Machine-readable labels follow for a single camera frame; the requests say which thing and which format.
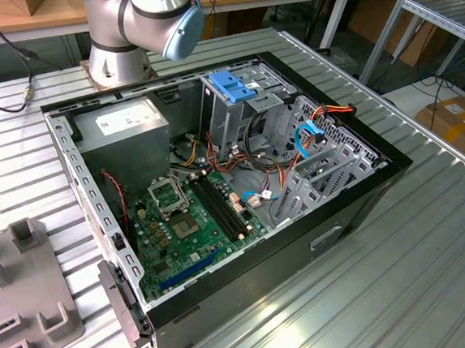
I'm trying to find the grey parts rack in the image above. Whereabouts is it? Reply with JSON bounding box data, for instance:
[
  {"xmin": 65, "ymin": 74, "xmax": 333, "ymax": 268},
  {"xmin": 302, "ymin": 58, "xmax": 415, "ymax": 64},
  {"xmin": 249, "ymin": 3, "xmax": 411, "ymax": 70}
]
[{"xmin": 0, "ymin": 213, "xmax": 88, "ymax": 348}]

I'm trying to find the wire locking lever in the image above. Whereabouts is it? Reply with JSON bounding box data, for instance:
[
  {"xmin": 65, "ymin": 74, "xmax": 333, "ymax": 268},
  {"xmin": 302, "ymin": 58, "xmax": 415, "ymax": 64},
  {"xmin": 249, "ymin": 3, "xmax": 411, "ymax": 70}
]
[{"xmin": 173, "ymin": 173, "xmax": 192, "ymax": 213}]

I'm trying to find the cardboard box yellow tape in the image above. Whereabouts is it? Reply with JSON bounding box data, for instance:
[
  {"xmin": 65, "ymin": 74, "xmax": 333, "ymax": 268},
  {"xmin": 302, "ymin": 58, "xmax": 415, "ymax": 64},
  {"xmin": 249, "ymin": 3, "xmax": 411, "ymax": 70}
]
[{"xmin": 411, "ymin": 95, "xmax": 465, "ymax": 167}]

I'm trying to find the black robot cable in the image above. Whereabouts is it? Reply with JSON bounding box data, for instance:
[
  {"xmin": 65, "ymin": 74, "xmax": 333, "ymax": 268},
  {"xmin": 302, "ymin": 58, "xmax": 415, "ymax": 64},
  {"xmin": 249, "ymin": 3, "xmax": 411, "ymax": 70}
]
[{"xmin": 0, "ymin": 0, "xmax": 47, "ymax": 115}]

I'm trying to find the thick black cable bundle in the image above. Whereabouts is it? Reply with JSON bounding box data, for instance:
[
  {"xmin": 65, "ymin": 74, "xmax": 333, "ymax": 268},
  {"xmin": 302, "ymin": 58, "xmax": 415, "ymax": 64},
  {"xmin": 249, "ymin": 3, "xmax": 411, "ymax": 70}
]
[{"xmin": 240, "ymin": 106, "xmax": 299, "ymax": 177}]

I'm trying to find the black open PC case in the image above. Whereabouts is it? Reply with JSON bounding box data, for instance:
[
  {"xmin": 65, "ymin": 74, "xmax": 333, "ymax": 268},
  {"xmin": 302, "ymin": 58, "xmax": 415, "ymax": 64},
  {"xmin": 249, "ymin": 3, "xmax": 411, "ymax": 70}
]
[{"xmin": 37, "ymin": 40, "xmax": 431, "ymax": 348}]

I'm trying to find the black RAM slot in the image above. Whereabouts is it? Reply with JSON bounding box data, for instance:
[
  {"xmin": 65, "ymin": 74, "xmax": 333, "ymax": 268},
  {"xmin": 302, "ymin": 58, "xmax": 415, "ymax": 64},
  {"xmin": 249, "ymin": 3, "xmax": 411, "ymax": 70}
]
[
  {"xmin": 187, "ymin": 176, "xmax": 236, "ymax": 247},
  {"xmin": 193, "ymin": 174, "xmax": 242, "ymax": 243},
  {"xmin": 200, "ymin": 173, "xmax": 247, "ymax": 239},
  {"xmin": 205, "ymin": 171, "xmax": 252, "ymax": 236}
]

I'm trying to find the red black twisted wire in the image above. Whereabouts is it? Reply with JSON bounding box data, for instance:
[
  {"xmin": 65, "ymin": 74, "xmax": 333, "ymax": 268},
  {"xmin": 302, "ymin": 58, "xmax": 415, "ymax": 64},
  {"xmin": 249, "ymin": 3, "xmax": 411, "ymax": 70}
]
[{"xmin": 101, "ymin": 168, "xmax": 134, "ymax": 239}]

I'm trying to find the CPU socket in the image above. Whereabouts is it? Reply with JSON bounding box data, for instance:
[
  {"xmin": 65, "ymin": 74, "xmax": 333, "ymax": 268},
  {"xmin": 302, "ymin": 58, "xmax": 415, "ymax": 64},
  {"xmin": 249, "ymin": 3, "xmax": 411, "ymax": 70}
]
[{"xmin": 170, "ymin": 212, "xmax": 203, "ymax": 242}]

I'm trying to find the grey metal disk bay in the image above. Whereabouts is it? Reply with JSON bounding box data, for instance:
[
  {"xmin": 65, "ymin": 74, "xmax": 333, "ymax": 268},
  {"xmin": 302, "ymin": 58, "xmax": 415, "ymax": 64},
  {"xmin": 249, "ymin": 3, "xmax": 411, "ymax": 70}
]
[{"xmin": 258, "ymin": 87, "xmax": 395, "ymax": 230}]

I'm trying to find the grey power supply unit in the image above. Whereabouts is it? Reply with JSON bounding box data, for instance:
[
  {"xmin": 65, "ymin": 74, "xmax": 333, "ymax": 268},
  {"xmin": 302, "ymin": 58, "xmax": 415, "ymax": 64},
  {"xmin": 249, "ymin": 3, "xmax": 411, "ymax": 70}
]
[{"xmin": 69, "ymin": 93, "xmax": 178, "ymax": 205}]

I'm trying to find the black tripod stand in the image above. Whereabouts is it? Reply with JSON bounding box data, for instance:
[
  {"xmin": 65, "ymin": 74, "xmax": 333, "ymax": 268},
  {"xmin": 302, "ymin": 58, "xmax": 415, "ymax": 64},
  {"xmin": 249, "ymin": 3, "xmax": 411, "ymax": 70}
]
[{"xmin": 300, "ymin": 0, "xmax": 347, "ymax": 58}]

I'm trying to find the blue plastic drive latch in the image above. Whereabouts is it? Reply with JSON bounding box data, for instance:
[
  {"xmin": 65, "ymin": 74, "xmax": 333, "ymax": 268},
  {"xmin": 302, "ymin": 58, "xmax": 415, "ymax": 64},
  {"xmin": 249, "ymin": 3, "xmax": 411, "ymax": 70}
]
[{"xmin": 208, "ymin": 68, "xmax": 259, "ymax": 107}]

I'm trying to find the blue data wire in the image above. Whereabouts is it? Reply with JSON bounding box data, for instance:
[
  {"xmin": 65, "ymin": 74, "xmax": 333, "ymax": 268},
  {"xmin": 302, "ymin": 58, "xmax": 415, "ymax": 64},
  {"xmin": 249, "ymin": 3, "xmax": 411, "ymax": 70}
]
[{"xmin": 234, "ymin": 118, "xmax": 334, "ymax": 206}]

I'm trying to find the orange red yellow power wire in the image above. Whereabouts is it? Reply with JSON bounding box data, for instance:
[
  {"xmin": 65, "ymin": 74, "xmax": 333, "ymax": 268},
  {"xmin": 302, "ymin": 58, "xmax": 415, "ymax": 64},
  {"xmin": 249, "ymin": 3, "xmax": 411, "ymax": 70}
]
[{"xmin": 201, "ymin": 101, "xmax": 365, "ymax": 197}]

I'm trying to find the green motherboard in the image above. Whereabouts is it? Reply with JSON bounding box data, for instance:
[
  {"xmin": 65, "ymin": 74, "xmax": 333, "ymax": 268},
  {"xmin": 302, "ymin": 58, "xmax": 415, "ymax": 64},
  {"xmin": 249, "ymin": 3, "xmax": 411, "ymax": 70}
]
[{"xmin": 124, "ymin": 163, "xmax": 275, "ymax": 303}]

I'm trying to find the yellow black wire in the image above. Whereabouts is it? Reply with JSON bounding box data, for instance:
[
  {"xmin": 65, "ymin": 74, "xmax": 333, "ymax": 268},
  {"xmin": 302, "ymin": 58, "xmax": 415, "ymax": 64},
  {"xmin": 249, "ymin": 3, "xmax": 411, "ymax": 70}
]
[{"xmin": 169, "ymin": 131, "xmax": 202, "ymax": 169}]

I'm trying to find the white plug wire bundle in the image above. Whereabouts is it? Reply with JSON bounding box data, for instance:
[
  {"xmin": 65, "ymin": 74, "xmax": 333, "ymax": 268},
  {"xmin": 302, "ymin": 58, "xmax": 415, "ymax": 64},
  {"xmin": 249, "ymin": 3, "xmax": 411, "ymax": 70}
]
[{"xmin": 243, "ymin": 172, "xmax": 288, "ymax": 212}]

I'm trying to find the blue expansion slot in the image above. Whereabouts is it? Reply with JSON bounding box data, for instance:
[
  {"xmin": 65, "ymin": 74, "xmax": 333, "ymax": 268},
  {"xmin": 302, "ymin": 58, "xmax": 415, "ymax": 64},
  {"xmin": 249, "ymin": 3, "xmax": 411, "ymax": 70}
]
[{"xmin": 157, "ymin": 246, "xmax": 226, "ymax": 292}]

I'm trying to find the grey optical drive cage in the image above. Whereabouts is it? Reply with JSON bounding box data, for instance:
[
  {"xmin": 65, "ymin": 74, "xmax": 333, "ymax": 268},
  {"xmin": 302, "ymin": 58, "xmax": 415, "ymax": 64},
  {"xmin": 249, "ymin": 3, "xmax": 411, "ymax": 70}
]
[{"xmin": 196, "ymin": 59, "xmax": 304, "ymax": 165}]

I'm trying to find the metal socket cover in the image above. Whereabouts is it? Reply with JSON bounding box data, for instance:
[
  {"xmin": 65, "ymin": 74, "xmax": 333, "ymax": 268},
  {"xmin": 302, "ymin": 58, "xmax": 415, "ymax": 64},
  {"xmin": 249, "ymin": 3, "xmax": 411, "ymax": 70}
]
[{"xmin": 145, "ymin": 172, "xmax": 192, "ymax": 224}]

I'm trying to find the plywood box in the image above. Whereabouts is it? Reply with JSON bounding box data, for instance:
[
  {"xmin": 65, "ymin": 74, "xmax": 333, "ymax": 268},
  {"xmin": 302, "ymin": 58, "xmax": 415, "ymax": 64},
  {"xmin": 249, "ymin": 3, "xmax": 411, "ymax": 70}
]
[{"xmin": 0, "ymin": 0, "xmax": 51, "ymax": 19}]

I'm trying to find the grey card retention latch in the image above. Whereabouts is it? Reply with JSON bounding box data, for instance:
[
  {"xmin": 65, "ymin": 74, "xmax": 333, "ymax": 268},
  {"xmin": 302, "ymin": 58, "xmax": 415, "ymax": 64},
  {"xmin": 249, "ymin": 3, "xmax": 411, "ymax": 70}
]
[{"xmin": 96, "ymin": 256, "xmax": 157, "ymax": 348}]

